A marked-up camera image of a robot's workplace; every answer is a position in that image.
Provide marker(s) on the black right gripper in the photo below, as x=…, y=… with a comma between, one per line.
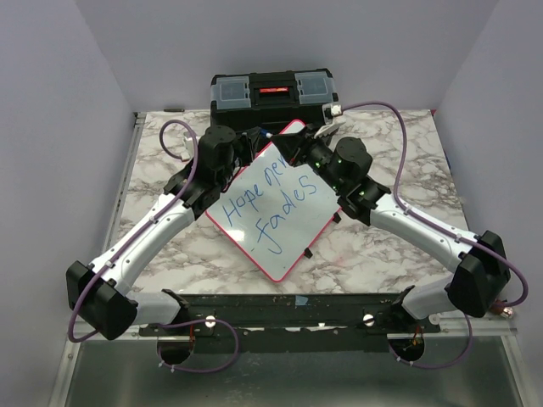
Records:
x=295, y=146

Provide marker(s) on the aluminium frame rail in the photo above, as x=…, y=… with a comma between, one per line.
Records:
x=125, y=177

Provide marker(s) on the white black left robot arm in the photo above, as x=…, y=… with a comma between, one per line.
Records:
x=101, y=292

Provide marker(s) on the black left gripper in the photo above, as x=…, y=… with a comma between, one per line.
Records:
x=249, y=144

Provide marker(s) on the black mounting rail base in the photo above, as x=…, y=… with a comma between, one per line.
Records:
x=287, y=323

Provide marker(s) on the pink-framed whiteboard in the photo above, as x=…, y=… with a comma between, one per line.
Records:
x=273, y=212

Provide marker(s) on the black plastic toolbox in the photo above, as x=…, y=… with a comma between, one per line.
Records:
x=270, y=100

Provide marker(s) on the blue white marker pen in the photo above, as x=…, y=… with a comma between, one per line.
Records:
x=267, y=134

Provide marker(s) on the copper brass fitting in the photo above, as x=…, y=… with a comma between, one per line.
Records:
x=500, y=308

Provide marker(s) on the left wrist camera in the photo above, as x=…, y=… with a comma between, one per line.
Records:
x=189, y=146

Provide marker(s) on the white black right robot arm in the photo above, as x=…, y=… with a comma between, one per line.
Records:
x=477, y=274

